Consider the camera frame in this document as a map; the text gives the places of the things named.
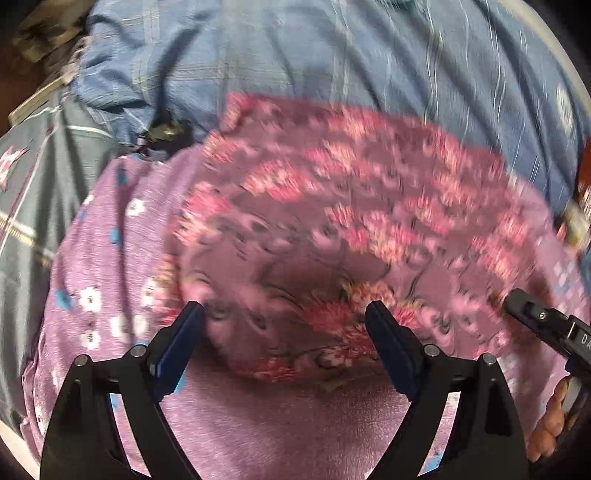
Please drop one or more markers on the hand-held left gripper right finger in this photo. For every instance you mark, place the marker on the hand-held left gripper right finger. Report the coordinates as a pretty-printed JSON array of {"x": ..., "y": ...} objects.
[{"x": 392, "y": 350}]

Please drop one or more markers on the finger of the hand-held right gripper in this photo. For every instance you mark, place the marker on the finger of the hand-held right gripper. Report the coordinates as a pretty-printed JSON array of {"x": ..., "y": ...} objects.
[{"x": 535, "y": 318}]

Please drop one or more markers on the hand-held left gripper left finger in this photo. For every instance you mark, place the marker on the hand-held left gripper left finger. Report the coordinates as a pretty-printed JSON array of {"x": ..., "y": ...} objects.
[{"x": 178, "y": 350}]

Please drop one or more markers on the maroon floral shirt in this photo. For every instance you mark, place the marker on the maroon floral shirt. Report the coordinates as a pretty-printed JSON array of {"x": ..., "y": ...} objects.
[{"x": 346, "y": 207}]

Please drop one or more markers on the person's right hand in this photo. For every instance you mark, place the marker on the person's right hand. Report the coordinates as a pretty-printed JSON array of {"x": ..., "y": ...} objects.
[{"x": 547, "y": 429}]

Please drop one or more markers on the purple floral blanket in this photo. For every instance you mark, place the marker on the purple floral blanket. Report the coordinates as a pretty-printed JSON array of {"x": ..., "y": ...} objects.
[{"x": 106, "y": 258}]

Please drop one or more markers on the red plastic bag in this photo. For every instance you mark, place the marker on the red plastic bag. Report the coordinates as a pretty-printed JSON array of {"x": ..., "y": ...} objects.
[{"x": 586, "y": 180}]

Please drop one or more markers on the grey patterned bed sheet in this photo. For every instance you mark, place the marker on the grey patterned bed sheet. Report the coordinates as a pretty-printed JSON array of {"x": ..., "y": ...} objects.
[{"x": 37, "y": 207}]

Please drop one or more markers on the small black object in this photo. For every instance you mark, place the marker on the small black object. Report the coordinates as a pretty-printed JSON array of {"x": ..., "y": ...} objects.
[{"x": 166, "y": 131}]

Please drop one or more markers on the small white green box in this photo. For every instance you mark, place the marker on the small white green box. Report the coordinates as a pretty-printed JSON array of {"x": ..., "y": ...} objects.
[{"x": 37, "y": 101}]

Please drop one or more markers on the blue plaid quilt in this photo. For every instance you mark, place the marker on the blue plaid quilt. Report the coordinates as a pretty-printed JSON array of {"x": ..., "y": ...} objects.
[{"x": 323, "y": 55}]

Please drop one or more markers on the brown patterned cloth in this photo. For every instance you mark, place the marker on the brown patterned cloth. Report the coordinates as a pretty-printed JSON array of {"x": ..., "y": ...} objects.
[{"x": 41, "y": 37}]

